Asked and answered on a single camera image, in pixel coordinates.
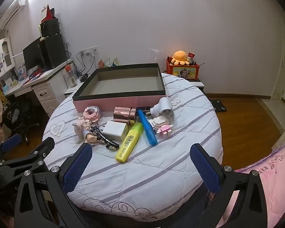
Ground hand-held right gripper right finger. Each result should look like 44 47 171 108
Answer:
189 143 269 228

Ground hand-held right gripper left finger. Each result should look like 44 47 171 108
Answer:
14 144 93 228

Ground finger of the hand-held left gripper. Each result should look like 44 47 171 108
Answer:
0 137 55 173
0 134 23 163

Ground black hair clip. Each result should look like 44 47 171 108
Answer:
90 126 120 150

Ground white charger plug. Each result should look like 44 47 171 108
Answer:
102 121 129 141

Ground yellow highlighter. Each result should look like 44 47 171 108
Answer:
116 122 143 163

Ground white and pink block toy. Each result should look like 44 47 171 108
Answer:
148 116 174 138

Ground rose gold metal can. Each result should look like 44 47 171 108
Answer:
113 106 137 126

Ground blue highlighter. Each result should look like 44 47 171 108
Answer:
137 109 158 146

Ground white lamp socket adapter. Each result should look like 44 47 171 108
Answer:
150 97 175 122

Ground pink box with black rim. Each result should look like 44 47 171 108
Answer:
72 63 167 112

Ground black office chair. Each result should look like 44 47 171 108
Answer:
2 97 42 145

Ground white desk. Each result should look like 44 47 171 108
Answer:
5 58 74 118

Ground black floor scale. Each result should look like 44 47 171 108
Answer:
209 99 228 112

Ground pink printed blanket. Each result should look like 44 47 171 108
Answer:
224 139 285 228

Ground water bottle with orange cap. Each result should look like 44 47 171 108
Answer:
65 64 78 87

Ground dark blue tin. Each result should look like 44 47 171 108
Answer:
135 107 154 118

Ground low bedside cabinet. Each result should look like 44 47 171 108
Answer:
188 77 206 93

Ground white glass door cabinet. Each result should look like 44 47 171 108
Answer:
0 37 16 76

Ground black computer monitor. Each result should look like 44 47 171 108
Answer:
22 39 44 72

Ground red storage crate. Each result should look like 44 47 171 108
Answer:
166 59 200 79

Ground snack bags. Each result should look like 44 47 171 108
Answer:
98 58 120 69

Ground orange octopus plush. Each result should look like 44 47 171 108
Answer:
170 50 190 65

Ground small black box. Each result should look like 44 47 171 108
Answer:
39 18 60 37

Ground white air conditioner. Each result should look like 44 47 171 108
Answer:
0 0 27 29

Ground black power cables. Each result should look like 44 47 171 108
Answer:
64 43 95 76

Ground white wall socket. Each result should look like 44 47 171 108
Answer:
79 47 98 56

